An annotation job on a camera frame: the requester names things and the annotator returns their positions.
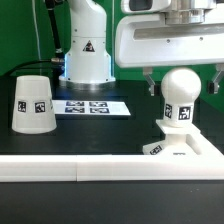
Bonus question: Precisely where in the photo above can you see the thin white cable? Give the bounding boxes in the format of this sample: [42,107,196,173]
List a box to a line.
[32,0,43,76]

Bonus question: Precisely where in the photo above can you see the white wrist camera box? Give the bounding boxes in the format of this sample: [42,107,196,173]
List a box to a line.
[121,0,172,14]

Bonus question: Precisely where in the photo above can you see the white lamp shade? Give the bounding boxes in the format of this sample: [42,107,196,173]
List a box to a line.
[12,75,57,134]

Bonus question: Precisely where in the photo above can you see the white boundary bar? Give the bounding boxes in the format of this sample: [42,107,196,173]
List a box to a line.
[186,132,223,157]
[0,155,224,182]

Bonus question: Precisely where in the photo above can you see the black cable hose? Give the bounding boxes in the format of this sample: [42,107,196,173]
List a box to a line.
[9,0,66,77]

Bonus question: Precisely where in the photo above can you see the white right boundary bar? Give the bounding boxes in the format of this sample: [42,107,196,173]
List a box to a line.
[186,132,223,157]

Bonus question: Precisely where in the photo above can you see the white lamp base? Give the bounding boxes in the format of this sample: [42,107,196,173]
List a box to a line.
[142,120,200,156]

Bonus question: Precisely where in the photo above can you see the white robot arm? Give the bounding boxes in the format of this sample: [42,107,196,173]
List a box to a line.
[60,0,224,95]

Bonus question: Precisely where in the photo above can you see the white front boundary bar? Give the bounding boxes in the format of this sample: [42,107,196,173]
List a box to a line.
[0,155,224,182]

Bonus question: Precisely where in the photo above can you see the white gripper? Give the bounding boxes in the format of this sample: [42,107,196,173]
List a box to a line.
[115,14,224,96]

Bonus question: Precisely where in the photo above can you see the white fiducial marker sheet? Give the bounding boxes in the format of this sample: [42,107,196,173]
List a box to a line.
[53,100,131,116]

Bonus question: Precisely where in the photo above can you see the white lamp bulb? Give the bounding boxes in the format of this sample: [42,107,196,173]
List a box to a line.
[161,68,201,127]

